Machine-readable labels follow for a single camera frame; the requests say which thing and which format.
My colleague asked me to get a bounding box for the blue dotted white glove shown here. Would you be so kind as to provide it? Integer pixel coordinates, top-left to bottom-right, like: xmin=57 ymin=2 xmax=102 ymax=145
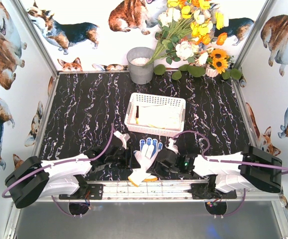
xmin=138 ymin=137 xmax=163 ymax=182

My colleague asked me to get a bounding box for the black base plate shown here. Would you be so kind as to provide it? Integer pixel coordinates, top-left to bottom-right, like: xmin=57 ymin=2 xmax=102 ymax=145
xmin=59 ymin=184 xmax=104 ymax=200
xmin=186 ymin=175 xmax=237 ymax=200

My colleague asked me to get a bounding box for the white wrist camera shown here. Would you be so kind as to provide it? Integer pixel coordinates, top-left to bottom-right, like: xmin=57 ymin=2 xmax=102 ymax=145
xmin=166 ymin=138 xmax=178 ymax=154
xmin=114 ymin=130 xmax=131 ymax=149

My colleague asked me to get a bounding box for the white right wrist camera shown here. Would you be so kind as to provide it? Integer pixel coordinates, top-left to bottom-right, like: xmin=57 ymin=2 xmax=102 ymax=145
xmin=166 ymin=138 xmax=178 ymax=154

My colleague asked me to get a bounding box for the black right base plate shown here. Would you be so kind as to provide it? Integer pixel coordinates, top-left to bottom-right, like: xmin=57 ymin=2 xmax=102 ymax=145
xmin=186 ymin=175 xmax=237 ymax=200

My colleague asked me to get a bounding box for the grey metal bucket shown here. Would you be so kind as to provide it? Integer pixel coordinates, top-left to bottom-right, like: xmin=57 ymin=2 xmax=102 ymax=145
xmin=127 ymin=47 xmax=154 ymax=85

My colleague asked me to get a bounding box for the cream knit glove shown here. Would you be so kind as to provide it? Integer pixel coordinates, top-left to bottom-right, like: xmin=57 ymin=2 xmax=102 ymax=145
xmin=135 ymin=105 xmax=180 ymax=129

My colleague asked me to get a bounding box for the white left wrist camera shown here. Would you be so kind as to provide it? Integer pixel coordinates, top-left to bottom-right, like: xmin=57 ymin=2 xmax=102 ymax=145
xmin=114 ymin=130 xmax=131 ymax=149

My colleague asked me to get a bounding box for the artificial flower bouquet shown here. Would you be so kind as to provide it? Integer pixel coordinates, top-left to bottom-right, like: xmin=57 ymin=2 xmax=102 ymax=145
xmin=150 ymin=0 xmax=232 ymax=79

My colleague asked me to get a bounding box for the aluminium front rail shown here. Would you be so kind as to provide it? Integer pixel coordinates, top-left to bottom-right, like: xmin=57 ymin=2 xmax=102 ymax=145
xmin=13 ymin=180 xmax=272 ymax=202

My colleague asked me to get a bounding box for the sunflower pot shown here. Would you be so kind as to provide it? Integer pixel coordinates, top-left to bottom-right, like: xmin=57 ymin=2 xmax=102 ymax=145
xmin=205 ymin=48 xmax=243 ymax=81

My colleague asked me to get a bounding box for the white plastic storage basket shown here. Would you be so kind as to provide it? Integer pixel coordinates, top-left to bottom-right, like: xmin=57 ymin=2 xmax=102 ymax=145
xmin=124 ymin=93 xmax=186 ymax=137

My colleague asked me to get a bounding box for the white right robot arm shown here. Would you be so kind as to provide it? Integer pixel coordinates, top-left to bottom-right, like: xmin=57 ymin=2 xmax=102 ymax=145
xmin=148 ymin=146 xmax=282 ymax=193

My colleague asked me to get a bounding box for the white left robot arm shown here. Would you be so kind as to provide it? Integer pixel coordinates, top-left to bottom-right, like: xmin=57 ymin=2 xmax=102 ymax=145
xmin=5 ymin=145 xmax=131 ymax=209

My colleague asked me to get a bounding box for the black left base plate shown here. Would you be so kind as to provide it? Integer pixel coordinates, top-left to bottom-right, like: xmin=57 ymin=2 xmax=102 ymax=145
xmin=59 ymin=184 xmax=104 ymax=200

